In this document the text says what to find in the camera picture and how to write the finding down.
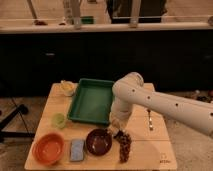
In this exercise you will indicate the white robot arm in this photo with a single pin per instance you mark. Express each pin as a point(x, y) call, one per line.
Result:
point(129, 90)

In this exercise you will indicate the purple bowl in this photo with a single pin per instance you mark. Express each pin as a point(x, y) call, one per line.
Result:
point(98, 142)

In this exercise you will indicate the blue sponge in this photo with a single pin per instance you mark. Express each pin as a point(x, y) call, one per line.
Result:
point(77, 150)

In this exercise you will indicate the orange bowl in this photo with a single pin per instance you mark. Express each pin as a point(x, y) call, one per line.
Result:
point(48, 149)

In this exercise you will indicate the green plastic tray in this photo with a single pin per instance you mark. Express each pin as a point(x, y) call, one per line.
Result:
point(92, 102)

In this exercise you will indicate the brown grape bunch toy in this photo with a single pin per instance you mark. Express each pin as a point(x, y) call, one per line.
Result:
point(124, 139)

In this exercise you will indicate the small green cup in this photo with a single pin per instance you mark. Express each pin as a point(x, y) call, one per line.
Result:
point(58, 121)

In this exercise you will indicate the silver fork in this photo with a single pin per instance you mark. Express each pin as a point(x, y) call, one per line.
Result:
point(150, 120)

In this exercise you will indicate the wooden folding table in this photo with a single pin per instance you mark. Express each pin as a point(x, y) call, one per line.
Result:
point(150, 150)

